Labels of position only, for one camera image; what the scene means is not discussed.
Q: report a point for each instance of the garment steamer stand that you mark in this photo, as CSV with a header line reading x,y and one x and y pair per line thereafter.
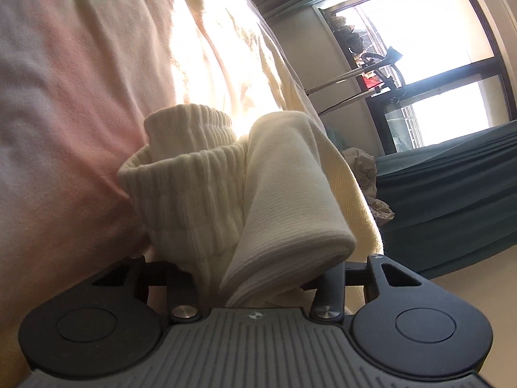
x,y
363,76

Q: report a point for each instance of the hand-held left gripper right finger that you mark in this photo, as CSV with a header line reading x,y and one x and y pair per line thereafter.
x,y
329,287

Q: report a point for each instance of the hanging laundry outside window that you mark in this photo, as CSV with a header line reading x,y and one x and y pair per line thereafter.
x,y
363,48

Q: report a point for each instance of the teal cloth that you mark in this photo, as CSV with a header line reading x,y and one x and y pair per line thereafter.
x,y
334,137

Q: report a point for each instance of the dark framed window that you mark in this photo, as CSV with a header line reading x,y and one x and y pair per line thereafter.
x,y
444,60

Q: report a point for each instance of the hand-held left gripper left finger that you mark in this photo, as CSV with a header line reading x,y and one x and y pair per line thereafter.
x,y
179,291

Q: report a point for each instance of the cream garment with printed tape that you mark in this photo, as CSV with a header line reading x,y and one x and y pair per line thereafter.
x,y
282,194

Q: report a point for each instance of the grey quilted comforter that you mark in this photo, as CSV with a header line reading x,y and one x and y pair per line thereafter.
x,y
365,169

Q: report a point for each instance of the pink bed sheet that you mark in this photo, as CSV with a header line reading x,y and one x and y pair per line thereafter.
x,y
60,89

